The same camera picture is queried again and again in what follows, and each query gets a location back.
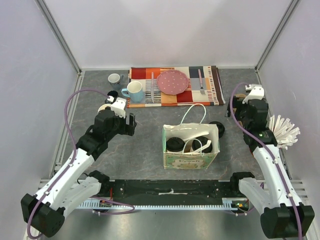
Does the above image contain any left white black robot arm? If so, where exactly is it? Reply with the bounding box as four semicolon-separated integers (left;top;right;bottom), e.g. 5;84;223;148
20;108;137;240

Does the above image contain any white wrapped straws bundle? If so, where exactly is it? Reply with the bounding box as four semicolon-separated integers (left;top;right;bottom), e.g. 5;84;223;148
268;115;301;150

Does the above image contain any dark blue mug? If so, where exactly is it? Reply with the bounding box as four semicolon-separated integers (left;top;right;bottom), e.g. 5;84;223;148
107;90;119;98

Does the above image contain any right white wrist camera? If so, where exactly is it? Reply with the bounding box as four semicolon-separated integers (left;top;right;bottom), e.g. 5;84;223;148
242;84;265;104

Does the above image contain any green paper gift bag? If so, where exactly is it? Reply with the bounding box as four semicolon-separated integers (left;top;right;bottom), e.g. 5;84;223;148
162;110;220;170

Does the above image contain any light blue mug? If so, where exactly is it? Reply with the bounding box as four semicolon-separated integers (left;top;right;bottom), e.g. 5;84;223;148
121;81;144;103

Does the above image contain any small grey cup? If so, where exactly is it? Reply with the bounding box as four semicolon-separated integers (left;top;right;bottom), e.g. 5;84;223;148
107;73;124;91

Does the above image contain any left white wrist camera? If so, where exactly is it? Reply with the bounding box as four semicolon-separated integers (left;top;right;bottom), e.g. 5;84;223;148
106;95;127;119

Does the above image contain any pink dotted plate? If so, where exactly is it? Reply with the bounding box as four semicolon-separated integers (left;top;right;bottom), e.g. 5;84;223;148
156;69;189;96

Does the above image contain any cardboard cup carrier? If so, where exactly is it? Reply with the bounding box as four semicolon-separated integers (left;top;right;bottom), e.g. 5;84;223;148
233;93;246;127

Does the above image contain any colourful patchwork placemat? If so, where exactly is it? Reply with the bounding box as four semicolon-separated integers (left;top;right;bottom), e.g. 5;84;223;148
127;65;226;108

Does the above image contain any purple cable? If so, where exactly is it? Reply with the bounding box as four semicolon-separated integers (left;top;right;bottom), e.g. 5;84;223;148
224;82;303;238
26;88;136;239

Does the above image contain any black coffee cup lid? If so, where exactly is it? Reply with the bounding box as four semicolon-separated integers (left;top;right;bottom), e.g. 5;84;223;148
191;136;213;153

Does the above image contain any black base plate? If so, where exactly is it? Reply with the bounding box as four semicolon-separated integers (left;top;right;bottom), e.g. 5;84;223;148
99;179;245;199

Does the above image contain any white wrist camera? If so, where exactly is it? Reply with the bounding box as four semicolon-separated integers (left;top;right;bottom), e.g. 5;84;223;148
242;84;265;104
106;95;127;119

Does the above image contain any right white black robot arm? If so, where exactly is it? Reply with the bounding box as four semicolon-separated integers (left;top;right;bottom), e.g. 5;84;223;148
226;96;315;239

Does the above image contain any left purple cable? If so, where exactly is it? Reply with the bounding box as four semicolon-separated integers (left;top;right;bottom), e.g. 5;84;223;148
26;88;136;239

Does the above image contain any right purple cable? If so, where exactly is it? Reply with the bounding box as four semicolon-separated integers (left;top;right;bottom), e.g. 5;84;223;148
224;82;303;238

